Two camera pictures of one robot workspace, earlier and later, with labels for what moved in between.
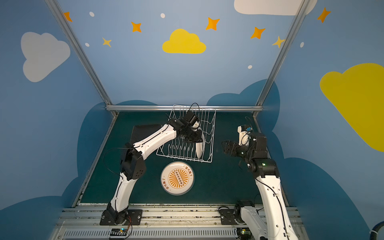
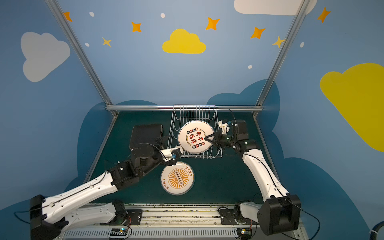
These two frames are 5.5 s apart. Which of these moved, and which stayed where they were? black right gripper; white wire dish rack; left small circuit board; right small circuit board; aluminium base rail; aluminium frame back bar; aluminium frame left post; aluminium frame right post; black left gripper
Moved: black right gripper; black left gripper; white wire dish rack
Stayed: aluminium base rail; aluminium frame left post; aluminium frame right post; aluminium frame back bar; left small circuit board; right small circuit board
